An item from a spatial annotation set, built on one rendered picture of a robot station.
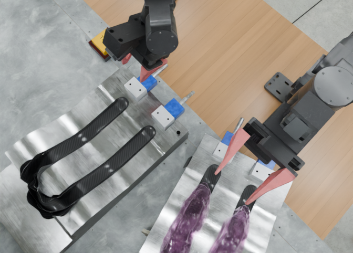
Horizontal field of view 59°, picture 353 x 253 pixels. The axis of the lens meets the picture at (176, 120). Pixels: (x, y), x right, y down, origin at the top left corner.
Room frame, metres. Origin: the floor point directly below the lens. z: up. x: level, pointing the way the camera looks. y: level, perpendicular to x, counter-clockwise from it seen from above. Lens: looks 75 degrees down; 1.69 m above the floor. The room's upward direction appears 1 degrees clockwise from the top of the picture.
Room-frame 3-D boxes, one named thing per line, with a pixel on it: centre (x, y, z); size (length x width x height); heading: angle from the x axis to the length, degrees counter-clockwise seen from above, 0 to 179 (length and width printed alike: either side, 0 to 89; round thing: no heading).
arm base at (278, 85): (0.31, -0.36, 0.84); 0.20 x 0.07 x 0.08; 46
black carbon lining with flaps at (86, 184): (0.12, 0.22, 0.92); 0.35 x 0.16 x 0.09; 134
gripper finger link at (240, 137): (0.07, -0.10, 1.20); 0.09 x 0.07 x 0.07; 136
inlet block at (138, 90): (0.34, 0.08, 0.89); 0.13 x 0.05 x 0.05; 134
